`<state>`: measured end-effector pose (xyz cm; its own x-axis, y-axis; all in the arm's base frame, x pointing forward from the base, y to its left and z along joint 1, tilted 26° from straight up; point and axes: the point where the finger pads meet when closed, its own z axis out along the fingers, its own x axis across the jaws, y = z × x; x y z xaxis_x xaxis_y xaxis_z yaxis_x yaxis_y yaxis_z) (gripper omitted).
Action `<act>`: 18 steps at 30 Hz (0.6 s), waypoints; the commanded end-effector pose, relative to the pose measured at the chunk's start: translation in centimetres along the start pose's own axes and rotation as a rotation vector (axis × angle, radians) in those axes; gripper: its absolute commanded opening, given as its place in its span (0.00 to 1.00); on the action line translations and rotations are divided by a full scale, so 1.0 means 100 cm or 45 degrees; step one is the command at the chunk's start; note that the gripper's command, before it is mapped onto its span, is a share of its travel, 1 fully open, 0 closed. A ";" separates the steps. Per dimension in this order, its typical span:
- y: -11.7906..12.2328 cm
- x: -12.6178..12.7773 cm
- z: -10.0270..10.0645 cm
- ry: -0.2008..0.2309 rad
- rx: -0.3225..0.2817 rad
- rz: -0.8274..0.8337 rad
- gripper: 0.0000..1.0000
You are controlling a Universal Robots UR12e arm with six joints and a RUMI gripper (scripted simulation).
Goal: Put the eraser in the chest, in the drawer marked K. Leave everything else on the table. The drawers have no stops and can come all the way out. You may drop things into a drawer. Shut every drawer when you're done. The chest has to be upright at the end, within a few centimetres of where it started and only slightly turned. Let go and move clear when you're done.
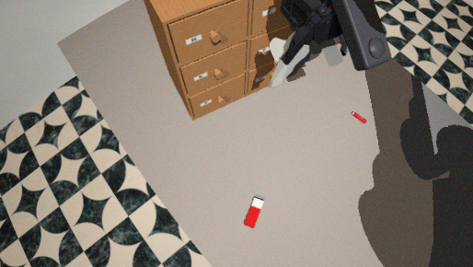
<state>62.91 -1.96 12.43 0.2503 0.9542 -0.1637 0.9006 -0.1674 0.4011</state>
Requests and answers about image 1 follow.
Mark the brown wooden chest of drawers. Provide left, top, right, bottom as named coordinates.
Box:
left=144, top=0, right=290, bottom=121

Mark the brown wooden drawer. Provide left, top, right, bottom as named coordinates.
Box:
left=167, top=0, right=248, bottom=64
left=250, top=0, right=288, bottom=36
left=179, top=41, right=247, bottom=95
left=248, top=24, right=299, bottom=69
left=189, top=74, right=245, bottom=118
left=247, top=61, right=277, bottom=94

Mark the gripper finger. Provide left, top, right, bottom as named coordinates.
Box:
left=269, top=21, right=317, bottom=88
left=338, top=34, right=349, bottom=55

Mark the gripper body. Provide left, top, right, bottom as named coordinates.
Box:
left=280, top=0, right=343, bottom=44

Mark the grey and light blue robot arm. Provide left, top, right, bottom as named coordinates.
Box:
left=331, top=0, right=391, bottom=71

